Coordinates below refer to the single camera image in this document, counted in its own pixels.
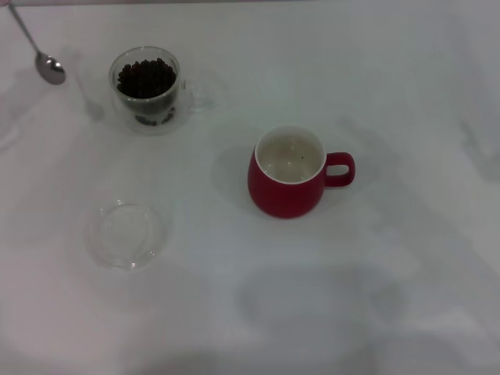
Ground red mug white inside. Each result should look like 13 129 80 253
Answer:
246 123 356 220

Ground double-walled glass cup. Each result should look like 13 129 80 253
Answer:
108 45 215 137

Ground pink-handled metal spoon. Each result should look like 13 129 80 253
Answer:
7 0 67 86

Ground coffee beans in glass cup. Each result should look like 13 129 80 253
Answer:
116 57 177 127

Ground clear glass saucer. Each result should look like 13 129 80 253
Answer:
87 198 173 271

